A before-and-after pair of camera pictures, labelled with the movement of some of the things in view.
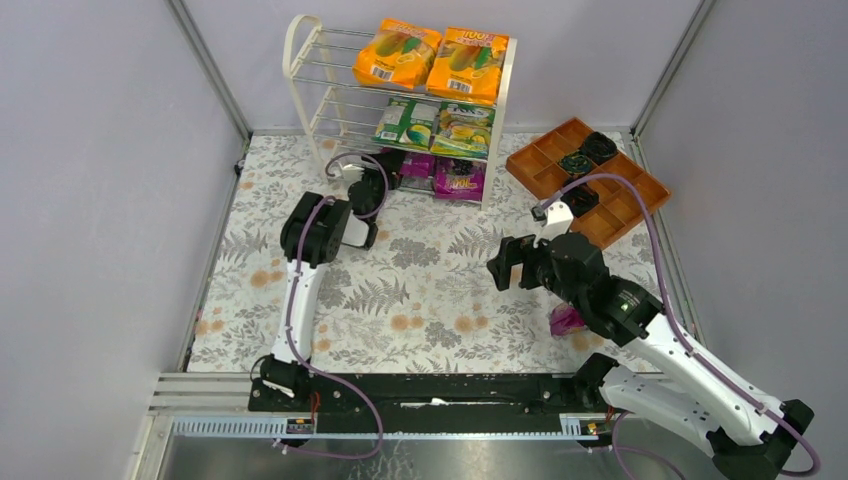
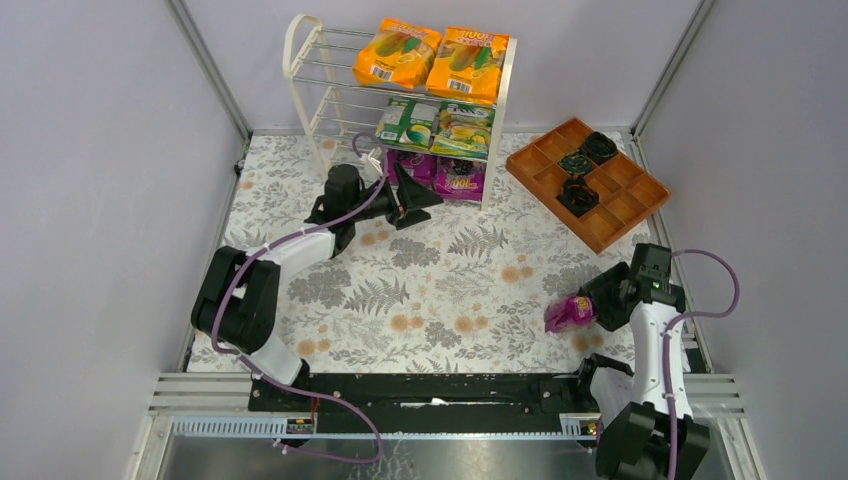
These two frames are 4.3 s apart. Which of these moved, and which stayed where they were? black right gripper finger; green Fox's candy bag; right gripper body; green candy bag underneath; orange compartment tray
Moved: black right gripper finger; right gripper body
Stayed: green candy bag underneath; green Fox's candy bag; orange compartment tray
